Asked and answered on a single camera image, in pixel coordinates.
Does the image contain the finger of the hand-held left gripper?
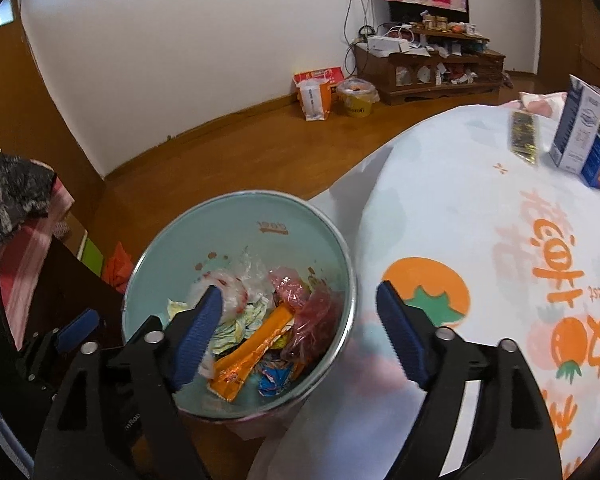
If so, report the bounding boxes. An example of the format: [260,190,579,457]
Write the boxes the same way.
[55,309,101,354]

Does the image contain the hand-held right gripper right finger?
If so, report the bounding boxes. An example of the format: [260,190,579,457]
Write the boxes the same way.
[375,281,566,480]

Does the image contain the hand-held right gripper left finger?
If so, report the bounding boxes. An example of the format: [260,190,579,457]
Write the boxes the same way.
[32,284,226,480]

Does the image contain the pale yellow patterned plastic bag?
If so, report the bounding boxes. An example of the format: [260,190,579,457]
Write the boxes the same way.
[167,297,276,356]

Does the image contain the orange long snack wrapper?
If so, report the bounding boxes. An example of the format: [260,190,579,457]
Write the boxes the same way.
[207,305,301,403]

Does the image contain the clear plastic bag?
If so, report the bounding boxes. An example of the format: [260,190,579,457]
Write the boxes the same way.
[190,247,276,326]

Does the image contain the red plastic bag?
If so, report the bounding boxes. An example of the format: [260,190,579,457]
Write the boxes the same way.
[285,287,346,361]

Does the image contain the blue orange patterned wrapper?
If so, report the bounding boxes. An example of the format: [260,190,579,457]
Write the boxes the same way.
[257,360,306,396]

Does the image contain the pink plastic wrap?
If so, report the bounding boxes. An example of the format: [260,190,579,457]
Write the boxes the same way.
[269,267,311,311]

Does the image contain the light blue patterned bin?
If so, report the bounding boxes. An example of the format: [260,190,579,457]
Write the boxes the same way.
[121,190,357,421]

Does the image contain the dark furniture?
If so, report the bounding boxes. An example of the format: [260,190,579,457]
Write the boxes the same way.
[17,245,126,356]

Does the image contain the orange plastic bag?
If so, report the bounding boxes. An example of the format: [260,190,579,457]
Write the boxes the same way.
[102,241,136,293]

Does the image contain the green flat box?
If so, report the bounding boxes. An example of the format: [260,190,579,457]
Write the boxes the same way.
[77,237,105,277]

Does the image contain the pink striped cloth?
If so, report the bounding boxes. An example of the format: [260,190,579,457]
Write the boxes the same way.
[0,175,76,351]

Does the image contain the white orange printed tablecloth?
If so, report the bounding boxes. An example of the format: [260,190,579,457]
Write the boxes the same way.
[250,92,600,480]

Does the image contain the dark patterned cloth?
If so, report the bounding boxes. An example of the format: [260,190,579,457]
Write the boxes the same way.
[0,147,57,256]

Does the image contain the dark snack packet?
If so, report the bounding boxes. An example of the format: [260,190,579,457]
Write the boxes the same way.
[509,110,540,166]

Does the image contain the yellow bucket with plastic liner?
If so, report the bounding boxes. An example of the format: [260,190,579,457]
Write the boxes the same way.
[336,78,381,118]

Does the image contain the orange white paper bag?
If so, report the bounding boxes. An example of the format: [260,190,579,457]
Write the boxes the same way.
[297,77,333,122]

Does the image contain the wooden television cabinet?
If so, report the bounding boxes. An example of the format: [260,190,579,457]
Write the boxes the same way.
[354,25,507,107]

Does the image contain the white pink heart blanket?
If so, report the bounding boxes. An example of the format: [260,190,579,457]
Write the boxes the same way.
[517,91,581,118]

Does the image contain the red flat box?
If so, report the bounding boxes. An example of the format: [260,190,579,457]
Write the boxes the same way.
[292,66,345,92]

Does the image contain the white milk carton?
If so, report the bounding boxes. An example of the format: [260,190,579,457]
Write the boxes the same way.
[547,75,600,173]

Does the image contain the white cardboard box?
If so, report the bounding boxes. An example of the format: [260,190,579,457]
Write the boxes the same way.
[367,35,406,56]

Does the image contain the brown wooden wardrobe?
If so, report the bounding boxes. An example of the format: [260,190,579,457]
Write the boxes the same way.
[530,0,600,106]

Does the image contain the hanging power cables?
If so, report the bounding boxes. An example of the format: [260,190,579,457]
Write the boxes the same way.
[342,0,376,78]

